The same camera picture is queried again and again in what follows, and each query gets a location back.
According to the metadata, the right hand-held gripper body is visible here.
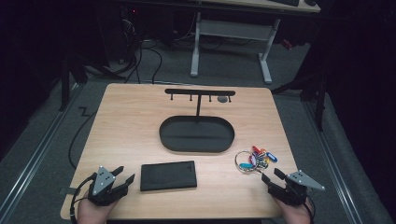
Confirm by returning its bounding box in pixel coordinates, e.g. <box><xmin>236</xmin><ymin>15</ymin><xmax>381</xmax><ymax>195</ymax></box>
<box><xmin>268</xmin><ymin>170</ymin><xmax>326</xmax><ymax>207</ymax></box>

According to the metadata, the black wallet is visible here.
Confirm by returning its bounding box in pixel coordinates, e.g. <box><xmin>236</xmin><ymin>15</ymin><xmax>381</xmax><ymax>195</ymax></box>
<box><xmin>139</xmin><ymin>160</ymin><xmax>198</xmax><ymax>192</ymax></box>

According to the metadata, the person's right hand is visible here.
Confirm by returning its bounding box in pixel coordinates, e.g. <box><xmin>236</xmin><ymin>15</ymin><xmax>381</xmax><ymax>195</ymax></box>
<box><xmin>275</xmin><ymin>198</ymin><xmax>314</xmax><ymax>224</ymax></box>

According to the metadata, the dark computer tower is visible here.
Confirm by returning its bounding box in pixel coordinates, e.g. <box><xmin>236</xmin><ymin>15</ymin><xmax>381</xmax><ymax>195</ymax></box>
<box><xmin>102</xmin><ymin>4</ymin><xmax>141</xmax><ymax>66</ymax></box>

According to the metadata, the black looped background cable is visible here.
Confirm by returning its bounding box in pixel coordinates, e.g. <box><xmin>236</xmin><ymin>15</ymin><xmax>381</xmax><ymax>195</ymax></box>
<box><xmin>141</xmin><ymin>46</ymin><xmax>163</xmax><ymax>85</ymax></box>

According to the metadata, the key ring with colourful tags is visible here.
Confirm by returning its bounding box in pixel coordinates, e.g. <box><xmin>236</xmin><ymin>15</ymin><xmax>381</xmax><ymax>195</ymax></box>
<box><xmin>234</xmin><ymin>145</ymin><xmax>278</xmax><ymax>173</ymax></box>

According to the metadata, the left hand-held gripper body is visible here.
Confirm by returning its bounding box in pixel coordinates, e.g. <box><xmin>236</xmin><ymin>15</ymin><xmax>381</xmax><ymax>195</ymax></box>
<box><xmin>87</xmin><ymin>165</ymin><xmax>129</xmax><ymax>207</ymax></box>

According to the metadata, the white-framed background desk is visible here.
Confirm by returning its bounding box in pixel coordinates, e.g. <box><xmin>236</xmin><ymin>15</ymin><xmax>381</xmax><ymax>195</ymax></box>
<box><xmin>190</xmin><ymin>0</ymin><xmax>321</xmax><ymax>84</ymax></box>

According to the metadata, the black keyboard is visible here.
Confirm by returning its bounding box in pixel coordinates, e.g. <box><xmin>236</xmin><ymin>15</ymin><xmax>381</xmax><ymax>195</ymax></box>
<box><xmin>269</xmin><ymin>0</ymin><xmax>301</xmax><ymax>7</ymax></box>

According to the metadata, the black key stand with tray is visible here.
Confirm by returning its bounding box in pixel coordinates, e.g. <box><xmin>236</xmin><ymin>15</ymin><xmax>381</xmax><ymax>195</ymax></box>
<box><xmin>159</xmin><ymin>88</ymin><xmax>236</xmax><ymax>154</ymax></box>

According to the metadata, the metal floor rail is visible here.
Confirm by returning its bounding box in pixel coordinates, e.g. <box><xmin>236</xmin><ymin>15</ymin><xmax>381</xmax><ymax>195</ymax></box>
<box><xmin>303</xmin><ymin>101</ymin><xmax>365</xmax><ymax>224</ymax></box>
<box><xmin>0</xmin><ymin>82</ymin><xmax>85</xmax><ymax>224</ymax></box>

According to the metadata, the person's left hand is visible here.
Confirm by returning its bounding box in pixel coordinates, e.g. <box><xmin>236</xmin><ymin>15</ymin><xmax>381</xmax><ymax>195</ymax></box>
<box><xmin>77</xmin><ymin>199</ymin><xmax>120</xmax><ymax>224</ymax></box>

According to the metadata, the black metal stand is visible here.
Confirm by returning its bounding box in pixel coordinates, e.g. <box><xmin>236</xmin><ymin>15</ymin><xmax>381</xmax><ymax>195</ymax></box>
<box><xmin>272</xmin><ymin>71</ymin><xmax>328</xmax><ymax>132</ymax></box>
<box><xmin>59</xmin><ymin>46</ymin><xmax>90</xmax><ymax>112</ymax></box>

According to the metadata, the left hand-held gripper cable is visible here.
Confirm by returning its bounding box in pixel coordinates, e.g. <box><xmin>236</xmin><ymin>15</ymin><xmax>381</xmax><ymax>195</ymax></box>
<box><xmin>69</xmin><ymin>173</ymin><xmax>98</xmax><ymax>224</ymax></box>

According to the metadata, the hand-held gripper cable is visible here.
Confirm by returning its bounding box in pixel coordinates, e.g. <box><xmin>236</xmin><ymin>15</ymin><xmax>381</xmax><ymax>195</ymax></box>
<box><xmin>303</xmin><ymin>200</ymin><xmax>316</xmax><ymax>224</ymax></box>
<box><xmin>69</xmin><ymin>173</ymin><xmax>98</xmax><ymax>224</ymax></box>

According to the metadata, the black floor cable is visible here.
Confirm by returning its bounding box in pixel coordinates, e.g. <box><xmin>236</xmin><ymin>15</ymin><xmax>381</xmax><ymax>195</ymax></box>
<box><xmin>68</xmin><ymin>110</ymin><xmax>99</xmax><ymax>171</ymax></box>

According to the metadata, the right hand-held gripper cable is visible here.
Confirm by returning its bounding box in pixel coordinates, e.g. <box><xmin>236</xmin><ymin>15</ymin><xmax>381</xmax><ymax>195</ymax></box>
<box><xmin>303</xmin><ymin>200</ymin><xmax>316</xmax><ymax>224</ymax></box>

